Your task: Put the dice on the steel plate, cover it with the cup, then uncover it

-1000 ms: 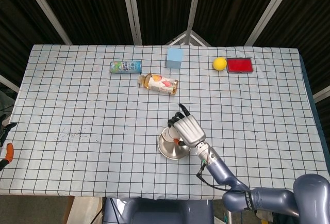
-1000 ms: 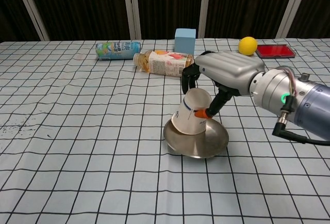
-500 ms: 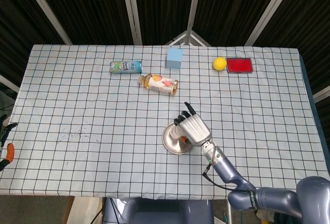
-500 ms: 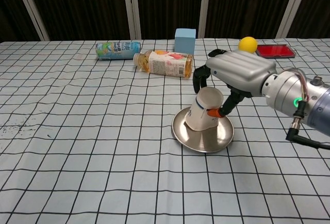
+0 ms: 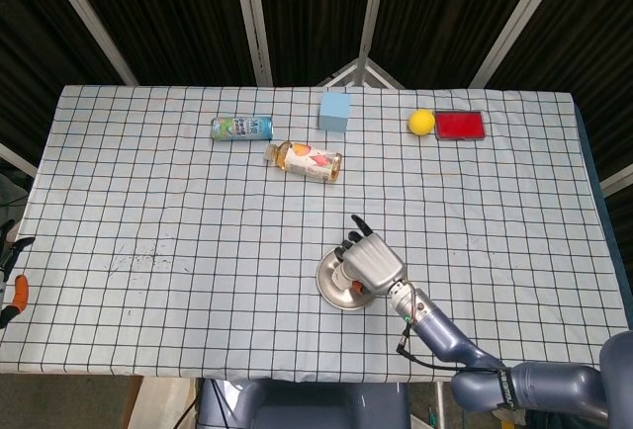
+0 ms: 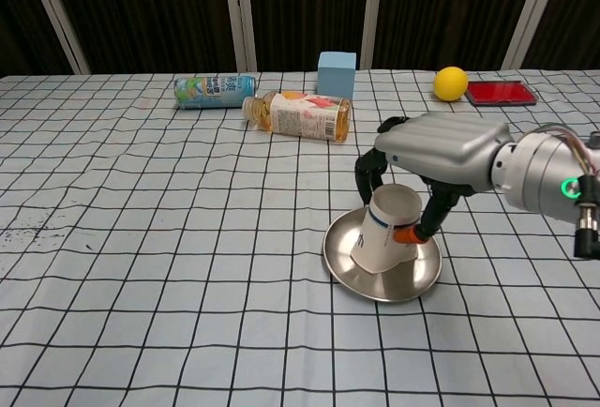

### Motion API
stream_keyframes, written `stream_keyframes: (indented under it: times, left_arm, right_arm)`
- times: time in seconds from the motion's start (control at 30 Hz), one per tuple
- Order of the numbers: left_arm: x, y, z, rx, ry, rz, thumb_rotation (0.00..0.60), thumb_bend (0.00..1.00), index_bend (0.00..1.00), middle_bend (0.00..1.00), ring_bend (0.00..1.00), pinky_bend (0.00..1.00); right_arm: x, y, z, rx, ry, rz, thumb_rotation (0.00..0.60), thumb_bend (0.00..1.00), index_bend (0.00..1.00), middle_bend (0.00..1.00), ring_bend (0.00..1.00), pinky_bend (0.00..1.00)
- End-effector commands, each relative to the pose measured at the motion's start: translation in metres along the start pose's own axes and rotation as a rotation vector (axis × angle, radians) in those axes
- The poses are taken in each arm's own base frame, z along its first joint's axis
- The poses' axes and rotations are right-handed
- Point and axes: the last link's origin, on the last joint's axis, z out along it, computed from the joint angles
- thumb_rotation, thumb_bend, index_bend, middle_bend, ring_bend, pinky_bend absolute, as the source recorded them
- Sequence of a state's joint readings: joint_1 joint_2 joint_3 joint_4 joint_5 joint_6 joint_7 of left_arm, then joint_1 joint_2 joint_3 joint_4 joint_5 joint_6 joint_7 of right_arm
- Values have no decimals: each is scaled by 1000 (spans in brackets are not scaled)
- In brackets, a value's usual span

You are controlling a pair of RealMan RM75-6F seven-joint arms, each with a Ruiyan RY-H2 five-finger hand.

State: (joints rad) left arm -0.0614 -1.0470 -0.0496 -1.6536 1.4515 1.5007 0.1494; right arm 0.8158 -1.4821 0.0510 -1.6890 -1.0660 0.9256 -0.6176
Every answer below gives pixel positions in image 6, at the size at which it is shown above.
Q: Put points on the checkered tablecloth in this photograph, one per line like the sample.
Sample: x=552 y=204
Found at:
x=140 y=238

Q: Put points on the red ink pad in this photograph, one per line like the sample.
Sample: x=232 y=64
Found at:
x=499 y=93

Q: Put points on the white metal frame post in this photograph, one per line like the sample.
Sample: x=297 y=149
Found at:
x=240 y=13
x=377 y=13
x=56 y=13
x=527 y=13

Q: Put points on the tea bottle with label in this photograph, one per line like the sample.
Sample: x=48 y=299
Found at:
x=304 y=116

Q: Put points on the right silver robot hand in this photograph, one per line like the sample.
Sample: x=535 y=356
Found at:
x=445 y=144

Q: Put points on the round steel plate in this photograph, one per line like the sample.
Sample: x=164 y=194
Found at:
x=375 y=287

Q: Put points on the blue green drink can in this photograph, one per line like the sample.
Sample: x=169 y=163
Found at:
x=213 y=91

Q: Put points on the yellow ball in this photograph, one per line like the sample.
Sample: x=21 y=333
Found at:
x=450 y=83

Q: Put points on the white paper cup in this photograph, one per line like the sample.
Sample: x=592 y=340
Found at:
x=384 y=233

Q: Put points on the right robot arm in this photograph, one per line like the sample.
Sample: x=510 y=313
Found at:
x=534 y=172

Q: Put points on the light blue cube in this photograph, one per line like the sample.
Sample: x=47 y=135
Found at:
x=336 y=79

